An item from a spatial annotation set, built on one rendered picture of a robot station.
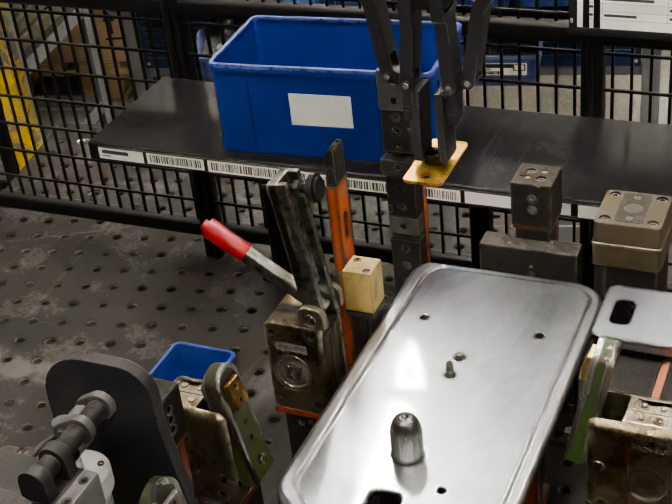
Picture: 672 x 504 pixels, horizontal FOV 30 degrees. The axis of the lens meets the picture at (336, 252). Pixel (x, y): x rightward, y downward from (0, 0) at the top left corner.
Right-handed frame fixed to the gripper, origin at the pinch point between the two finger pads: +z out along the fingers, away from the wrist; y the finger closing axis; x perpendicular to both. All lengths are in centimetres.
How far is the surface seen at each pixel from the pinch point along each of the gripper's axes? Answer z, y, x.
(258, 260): 17.9, -20.1, -0.7
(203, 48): 76, -127, 171
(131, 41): 82, -158, 184
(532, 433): 29.1, 10.7, -6.8
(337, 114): 19.2, -26.2, 35.4
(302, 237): 13.6, -14.1, -1.6
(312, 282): 18.7, -13.4, -2.0
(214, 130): 26, -47, 40
